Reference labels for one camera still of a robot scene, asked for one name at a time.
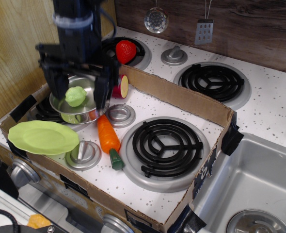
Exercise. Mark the silver stove knob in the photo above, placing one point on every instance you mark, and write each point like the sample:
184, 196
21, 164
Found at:
84, 156
174, 56
121, 115

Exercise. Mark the silver metal sink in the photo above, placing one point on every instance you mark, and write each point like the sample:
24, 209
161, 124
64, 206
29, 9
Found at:
252, 177

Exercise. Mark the silver metal pot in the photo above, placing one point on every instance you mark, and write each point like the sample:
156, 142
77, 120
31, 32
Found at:
84, 113

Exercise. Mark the orange toy carrot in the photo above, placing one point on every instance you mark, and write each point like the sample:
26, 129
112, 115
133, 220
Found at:
109, 142

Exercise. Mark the black back left burner coil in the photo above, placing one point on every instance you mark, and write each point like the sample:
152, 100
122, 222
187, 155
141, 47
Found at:
108, 46

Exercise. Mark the black front right burner coil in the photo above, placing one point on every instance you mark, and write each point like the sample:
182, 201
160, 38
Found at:
167, 148

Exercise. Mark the black back right burner coil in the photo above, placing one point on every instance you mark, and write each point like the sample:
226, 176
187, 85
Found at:
216, 81

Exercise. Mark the silver back stove knob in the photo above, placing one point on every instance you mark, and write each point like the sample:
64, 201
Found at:
174, 56

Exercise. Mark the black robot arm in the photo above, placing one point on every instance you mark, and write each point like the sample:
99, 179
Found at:
80, 10

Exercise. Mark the silver centre stove knob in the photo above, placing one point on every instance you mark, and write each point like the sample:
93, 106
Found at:
121, 115

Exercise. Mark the silver sink drain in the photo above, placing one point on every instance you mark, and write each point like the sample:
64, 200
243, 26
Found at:
255, 221

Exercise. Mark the orange object bottom left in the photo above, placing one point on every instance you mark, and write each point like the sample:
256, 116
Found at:
37, 221

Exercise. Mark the light green toy broccoli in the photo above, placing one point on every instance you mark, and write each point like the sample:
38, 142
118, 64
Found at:
75, 96

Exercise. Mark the black burner coil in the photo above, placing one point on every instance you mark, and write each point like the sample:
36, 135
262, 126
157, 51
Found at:
45, 112
108, 46
216, 81
167, 148

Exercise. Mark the silver oven knob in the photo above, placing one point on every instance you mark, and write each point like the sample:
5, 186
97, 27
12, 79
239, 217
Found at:
112, 224
23, 174

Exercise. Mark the silver oven knob middle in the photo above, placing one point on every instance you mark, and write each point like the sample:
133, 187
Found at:
112, 224

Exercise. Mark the silver oven knob left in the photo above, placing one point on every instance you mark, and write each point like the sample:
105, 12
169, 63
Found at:
23, 174

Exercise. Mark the hanging silver slotted spatula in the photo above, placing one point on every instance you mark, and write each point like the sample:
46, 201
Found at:
204, 29

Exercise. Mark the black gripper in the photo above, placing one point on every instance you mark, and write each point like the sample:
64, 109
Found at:
80, 42

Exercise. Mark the silver front stove knob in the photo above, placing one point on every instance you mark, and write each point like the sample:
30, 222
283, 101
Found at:
84, 156

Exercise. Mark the red halved toy fruit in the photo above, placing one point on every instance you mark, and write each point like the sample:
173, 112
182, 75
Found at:
121, 90

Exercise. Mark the red toy strawberry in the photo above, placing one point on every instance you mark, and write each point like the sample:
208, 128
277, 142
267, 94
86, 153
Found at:
125, 51

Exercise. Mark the black front left burner coil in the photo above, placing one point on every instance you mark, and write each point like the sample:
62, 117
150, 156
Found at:
45, 112

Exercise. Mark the brown cardboard fence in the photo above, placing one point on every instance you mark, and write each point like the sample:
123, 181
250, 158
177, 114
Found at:
102, 190

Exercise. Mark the light green plastic plate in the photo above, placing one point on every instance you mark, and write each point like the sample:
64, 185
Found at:
43, 137

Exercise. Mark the hanging silver strainer ladle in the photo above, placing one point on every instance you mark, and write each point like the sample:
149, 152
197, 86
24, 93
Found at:
156, 20

